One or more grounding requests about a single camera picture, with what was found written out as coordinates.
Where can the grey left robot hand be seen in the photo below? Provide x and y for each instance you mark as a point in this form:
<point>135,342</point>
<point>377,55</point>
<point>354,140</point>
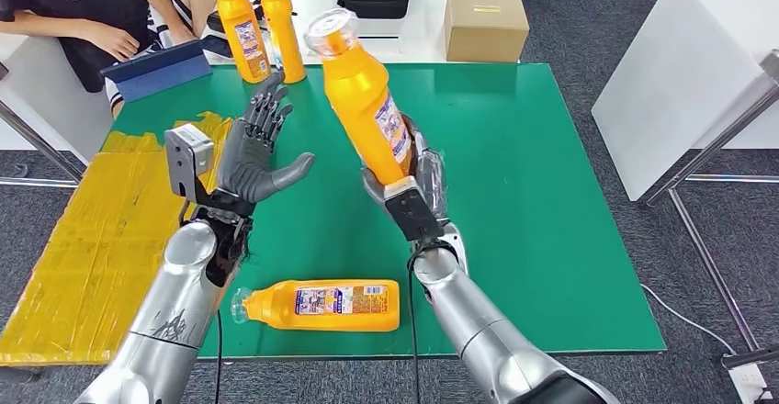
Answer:
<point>249,167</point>

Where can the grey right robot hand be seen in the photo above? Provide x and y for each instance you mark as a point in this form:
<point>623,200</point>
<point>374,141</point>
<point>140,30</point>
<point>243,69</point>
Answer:
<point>435,185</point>

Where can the orange detergent bottle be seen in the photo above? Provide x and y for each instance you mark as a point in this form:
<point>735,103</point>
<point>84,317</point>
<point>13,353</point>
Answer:
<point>365,323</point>
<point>359,103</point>
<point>286,36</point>
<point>240,30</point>

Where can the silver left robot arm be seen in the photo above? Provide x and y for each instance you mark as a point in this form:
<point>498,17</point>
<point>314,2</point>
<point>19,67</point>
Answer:
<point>176,304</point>

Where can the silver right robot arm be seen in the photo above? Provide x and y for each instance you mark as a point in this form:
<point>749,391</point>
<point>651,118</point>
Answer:
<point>481,334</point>

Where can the green table mat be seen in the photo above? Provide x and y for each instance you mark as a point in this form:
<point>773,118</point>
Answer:
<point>517,146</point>

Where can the blue tablet case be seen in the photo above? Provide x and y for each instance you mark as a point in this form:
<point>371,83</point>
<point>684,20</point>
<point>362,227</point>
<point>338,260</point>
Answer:
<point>159,74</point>

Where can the brown cardboard box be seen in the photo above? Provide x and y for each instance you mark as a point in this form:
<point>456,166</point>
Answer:
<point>485,29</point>

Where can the yellow taped plastic sheet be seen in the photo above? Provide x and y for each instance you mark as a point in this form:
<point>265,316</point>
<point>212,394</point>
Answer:
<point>73,255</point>

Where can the white desk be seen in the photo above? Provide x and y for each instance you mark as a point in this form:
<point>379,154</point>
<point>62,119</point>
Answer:
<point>48,121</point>

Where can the large white table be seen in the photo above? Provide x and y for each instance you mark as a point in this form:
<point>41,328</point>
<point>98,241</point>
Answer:
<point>688,73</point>

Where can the white power strip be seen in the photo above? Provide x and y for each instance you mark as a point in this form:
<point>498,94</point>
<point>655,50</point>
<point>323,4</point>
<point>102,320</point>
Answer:
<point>751,386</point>

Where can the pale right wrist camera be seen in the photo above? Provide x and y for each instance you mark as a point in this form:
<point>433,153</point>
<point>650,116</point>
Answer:
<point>414,209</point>

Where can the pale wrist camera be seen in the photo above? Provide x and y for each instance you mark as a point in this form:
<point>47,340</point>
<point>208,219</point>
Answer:
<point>414,209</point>
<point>185,155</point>

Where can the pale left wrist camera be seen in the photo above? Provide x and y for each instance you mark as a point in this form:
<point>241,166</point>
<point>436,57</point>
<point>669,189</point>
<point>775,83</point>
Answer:
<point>185,155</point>

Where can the metal table leg frame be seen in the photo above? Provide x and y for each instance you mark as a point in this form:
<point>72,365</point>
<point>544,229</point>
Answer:
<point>36,140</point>

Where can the metal stand frame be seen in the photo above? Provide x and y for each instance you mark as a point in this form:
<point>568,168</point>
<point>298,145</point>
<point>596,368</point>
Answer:
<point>718,140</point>

